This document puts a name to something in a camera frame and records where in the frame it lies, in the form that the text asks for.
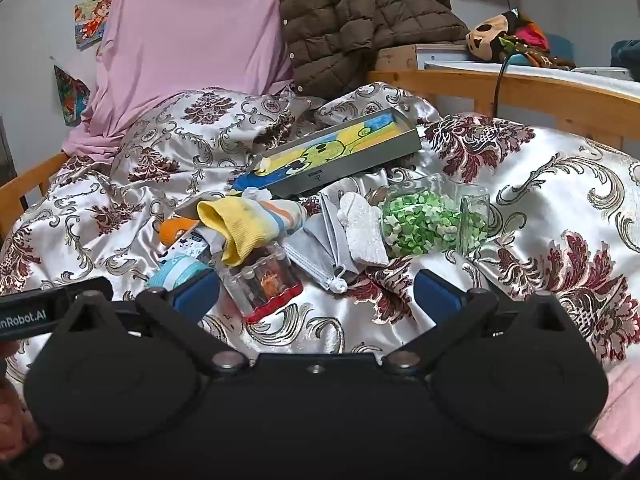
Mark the white blue printed diaper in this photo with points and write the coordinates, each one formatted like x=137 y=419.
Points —
x=175 y=267

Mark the colourful patterned cloth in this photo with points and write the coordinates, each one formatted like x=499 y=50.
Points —
x=535 y=40

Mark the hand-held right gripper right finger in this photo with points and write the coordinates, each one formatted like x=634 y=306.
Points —
x=435 y=292

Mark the jar of green paper stars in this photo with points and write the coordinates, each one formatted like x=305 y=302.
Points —
x=420 y=220

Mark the printed white packet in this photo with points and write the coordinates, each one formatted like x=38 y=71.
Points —
x=189 y=247

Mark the cartoon wall poster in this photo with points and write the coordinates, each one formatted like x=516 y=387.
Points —
x=92 y=20

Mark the clear toy figure box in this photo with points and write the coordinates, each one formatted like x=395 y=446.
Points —
x=260 y=280

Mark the yellow striped sock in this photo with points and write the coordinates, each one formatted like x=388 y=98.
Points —
x=235 y=225

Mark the dark patterned wall poster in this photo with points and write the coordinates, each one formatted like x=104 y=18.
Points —
x=70 y=97

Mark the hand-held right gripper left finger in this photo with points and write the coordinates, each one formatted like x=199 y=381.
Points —
x=197 y=287

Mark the white fuzzy cloth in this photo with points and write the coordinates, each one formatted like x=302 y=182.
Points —
x=362 y=235

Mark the grey face mask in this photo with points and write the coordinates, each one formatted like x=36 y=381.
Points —
x=315 y=255

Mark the tan spotted plush toy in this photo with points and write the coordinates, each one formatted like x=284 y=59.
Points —
x=485 y=35

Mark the orange plastic item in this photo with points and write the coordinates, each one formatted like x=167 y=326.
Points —
x=172 y=230

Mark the brown quilted puffer jacket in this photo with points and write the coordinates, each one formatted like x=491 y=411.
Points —
x=350 y=20

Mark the wooden bed frame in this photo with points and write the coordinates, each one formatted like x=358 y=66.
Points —
x=550 y=95

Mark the pink bed sheet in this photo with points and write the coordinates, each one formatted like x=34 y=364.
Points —
x=190 y=35

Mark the white mattress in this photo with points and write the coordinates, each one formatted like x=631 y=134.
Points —
x=525 y=69

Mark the floral satin blanket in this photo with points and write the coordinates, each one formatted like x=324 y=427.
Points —
x=525 y=170

